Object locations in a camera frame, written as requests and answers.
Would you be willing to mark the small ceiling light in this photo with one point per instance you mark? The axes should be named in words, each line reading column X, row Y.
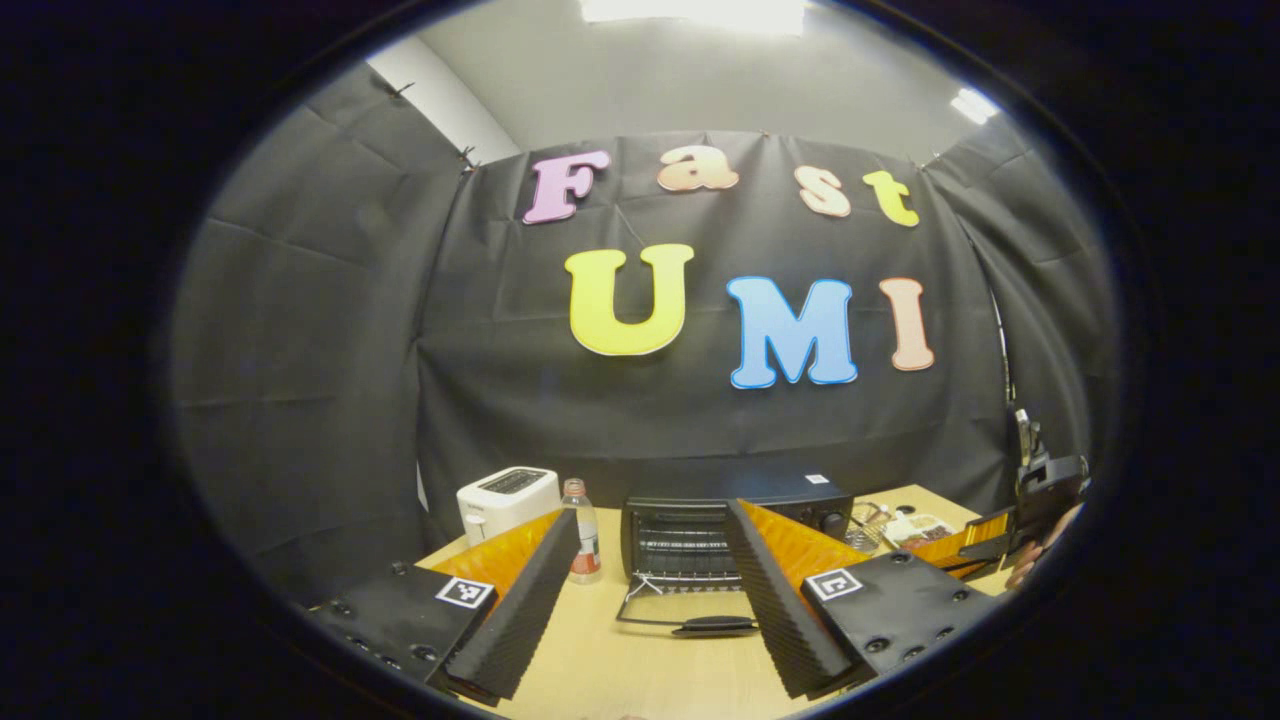
column 975, row 105

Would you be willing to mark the large ceiling light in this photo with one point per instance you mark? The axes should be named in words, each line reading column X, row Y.
column 695, row 12

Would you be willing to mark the clear plastic bottle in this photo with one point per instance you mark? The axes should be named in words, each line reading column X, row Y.
column 583, row 535

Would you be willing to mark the black backdrop cloth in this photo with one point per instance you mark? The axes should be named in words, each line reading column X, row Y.
column 300, row 400

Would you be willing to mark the white divided plate with beans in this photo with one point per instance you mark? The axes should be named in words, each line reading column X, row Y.
column 920, row 530

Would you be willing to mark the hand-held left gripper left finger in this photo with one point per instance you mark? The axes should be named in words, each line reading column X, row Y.
column 530, row 620

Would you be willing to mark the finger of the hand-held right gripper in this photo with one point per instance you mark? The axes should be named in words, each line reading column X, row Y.
column 975, row 535

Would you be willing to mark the white toaster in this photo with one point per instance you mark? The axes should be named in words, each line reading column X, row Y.
column 505, row 500

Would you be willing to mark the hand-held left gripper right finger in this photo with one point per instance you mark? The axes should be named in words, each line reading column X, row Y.
column 785, row 610

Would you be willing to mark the black electric oven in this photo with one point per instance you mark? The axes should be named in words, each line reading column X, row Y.
column 680, row 545

